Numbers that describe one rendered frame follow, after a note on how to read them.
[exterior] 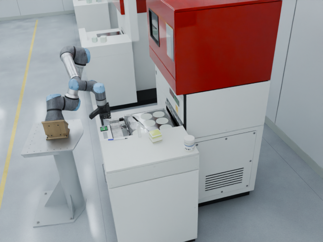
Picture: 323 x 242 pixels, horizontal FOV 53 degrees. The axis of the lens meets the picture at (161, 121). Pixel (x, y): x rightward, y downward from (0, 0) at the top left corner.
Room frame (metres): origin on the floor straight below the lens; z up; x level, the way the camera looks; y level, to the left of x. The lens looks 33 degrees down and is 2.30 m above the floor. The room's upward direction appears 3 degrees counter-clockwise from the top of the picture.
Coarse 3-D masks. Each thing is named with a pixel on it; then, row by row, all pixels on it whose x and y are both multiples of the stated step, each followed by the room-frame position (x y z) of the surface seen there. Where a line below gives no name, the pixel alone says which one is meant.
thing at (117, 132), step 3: (111, 129) 2.14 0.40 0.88; (114, 129) 2.13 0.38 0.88; (117, 129) 2.13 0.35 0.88; (120, 129) 2.13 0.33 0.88; (114, 132) 2.09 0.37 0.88; (117, 132) 2.09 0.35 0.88; (120, 132) 2.09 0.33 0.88; (114, 135) 2.05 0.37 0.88; (117, 135) 2.04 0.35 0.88; (120, 135) 2.04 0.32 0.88; (123, 135) 2.04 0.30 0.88
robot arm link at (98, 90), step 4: (96, 84) 2.04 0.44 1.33; (100, 84) 2.03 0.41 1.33; (92, 88) 2.05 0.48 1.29; (96, 88) 1.99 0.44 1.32; (100, 88) 2.00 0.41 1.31; (104, 88) 2.03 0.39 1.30; (96, 92) 1.99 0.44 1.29; (100, 92) 1.99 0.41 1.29; (104, 92) 2.01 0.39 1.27; (96, 96) 2.00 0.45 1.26; (100, 96) 1.99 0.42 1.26; (104, 96) 2.01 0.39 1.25; (100, 100) 1.99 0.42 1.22
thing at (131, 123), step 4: (148, 112) 2.33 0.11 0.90; (152, 112) 2.33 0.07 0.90; (164, 112) 2.32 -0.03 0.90; (124, 116) 2.29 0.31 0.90; (128, 116) 2.29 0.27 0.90; (136, 116) 2.28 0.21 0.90; (152, 116) 2.27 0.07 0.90; (164, 116) 2.26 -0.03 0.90; (128, 120) 2.23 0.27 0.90; (132, 120) 2.23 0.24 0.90; (140, 120) 2.22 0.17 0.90; (144, 120) 2.21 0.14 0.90; (168, 120) 2.20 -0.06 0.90; (128, 124) 2.16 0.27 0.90; (132, 124) 2.16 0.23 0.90; (136, 124) 2.16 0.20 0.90; (156, 124) 2.14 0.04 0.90; (160, 124) 2.14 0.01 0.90; (172, 124) 2.13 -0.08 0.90; (132, 128) 2.10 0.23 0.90; (136, 128) 2.10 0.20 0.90; (148, 128) 2.09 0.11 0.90; (152, 128) 2.09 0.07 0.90; (156, 128) 2.09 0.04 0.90; (132, 132) 2.05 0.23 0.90
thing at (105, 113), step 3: (108, 102) 2.05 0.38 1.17; (105, 105) 2.01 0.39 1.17; (108, 105) 2.02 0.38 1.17; (102, 108) 2.01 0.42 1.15; (105, 108) 2.02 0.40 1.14; (108, 108) 2.02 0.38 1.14; (102, 111) 2.01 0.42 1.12; (105, 111) 2.02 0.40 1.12; (108, 111) 2.02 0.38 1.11; (99, 114) 1.99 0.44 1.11; (102, 114) 2.00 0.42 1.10; (105, 114) 2.00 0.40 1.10; (108, 114) 2.02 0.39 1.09; (102, 117) 1.99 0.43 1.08; (105, 117) 2.01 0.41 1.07; (108, 117) 2.00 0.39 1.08
